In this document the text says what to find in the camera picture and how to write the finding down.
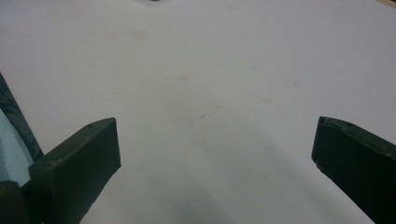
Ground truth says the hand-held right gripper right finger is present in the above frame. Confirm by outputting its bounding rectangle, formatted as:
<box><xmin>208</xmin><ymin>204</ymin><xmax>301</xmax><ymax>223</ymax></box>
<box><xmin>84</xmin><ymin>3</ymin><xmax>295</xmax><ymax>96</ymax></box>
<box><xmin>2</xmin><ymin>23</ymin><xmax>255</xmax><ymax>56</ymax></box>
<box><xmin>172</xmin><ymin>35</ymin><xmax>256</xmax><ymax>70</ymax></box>
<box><xmin>311</xmin><ymin>116</ymin><xmax>396</xmax><ymax>224</ymax></box>

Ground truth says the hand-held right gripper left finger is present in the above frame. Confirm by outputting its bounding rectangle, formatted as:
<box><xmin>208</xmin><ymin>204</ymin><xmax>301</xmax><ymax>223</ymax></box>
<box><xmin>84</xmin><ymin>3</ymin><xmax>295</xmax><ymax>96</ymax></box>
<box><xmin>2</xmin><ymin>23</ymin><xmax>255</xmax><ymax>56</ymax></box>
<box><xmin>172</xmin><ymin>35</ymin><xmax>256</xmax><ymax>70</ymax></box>
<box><xmin>21</xmin><ymin>117</ymin><xmax>122</xmax><ymax>224</ymax></box>

